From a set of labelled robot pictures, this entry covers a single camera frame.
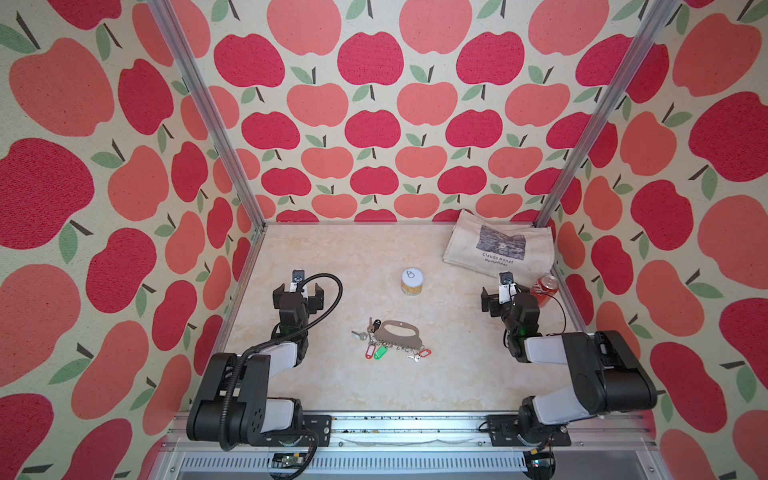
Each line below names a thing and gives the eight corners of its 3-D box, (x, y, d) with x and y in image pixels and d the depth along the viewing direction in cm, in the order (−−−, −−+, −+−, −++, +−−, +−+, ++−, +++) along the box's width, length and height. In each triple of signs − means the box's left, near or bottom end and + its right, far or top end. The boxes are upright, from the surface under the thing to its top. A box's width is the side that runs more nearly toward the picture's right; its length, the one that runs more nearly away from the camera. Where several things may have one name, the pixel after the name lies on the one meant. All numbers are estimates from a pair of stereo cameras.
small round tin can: (401, 297, 102) (402, 287, 97) (401, 277, 107) (401, 267, 103) (423, 297, 102) (424, 287, 97) (421, 277, 107) (422, 267, 103)
